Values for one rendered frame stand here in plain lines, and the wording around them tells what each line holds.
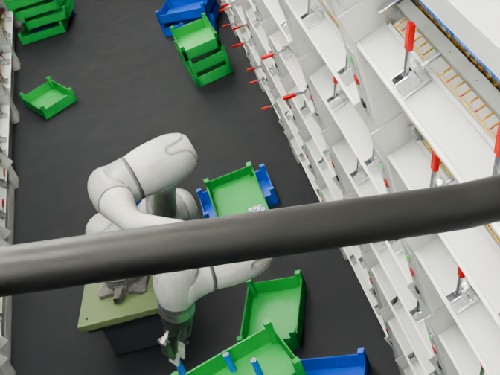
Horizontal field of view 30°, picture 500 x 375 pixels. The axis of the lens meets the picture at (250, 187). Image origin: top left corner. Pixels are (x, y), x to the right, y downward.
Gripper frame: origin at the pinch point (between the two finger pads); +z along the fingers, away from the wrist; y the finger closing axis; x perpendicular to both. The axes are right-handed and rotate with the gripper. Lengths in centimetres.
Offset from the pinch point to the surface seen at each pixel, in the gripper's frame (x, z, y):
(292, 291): -4, 64, -73
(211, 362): 5.3, 11.6, -8.2
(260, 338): 12.5, 9.6, -20.8
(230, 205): -50, 78, -102
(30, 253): 51, -172, 80
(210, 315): -26, 75, -54
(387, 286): 37, -13, -40
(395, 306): 42, -17, -33
